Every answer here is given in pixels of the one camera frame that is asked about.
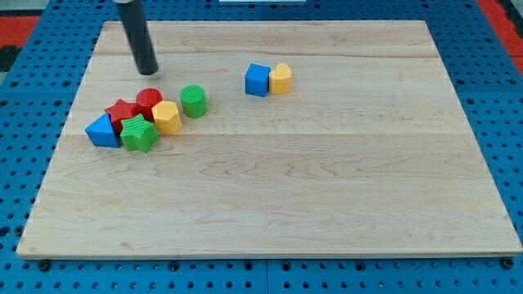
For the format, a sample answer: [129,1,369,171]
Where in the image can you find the blue triangle block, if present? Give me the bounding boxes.
[85,114,120,148]

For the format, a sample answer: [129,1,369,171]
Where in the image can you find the blue cube block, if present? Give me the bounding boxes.
[244,64,270,97]

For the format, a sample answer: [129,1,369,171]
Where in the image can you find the yellow heart block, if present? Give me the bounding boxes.
[269,63,293,95]

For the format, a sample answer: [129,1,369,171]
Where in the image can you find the green cylinder block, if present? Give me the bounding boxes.
[180,85,208,118]

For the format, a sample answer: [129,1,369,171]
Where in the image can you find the yellow hexagon block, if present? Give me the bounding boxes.
[152,100,183,135]

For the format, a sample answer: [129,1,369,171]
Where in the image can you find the light wooden board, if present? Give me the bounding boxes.
[17,20,522,260]

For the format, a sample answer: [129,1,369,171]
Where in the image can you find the red cylinder block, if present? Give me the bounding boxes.
[136,88,163,122]

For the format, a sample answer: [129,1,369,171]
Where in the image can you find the green star block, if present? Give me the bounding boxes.
[120,114,159,153]

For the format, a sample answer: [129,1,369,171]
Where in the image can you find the red star block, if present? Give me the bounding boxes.
[105,99,140,135]

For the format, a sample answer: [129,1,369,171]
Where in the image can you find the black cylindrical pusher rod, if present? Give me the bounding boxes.
[114,0,159,75]

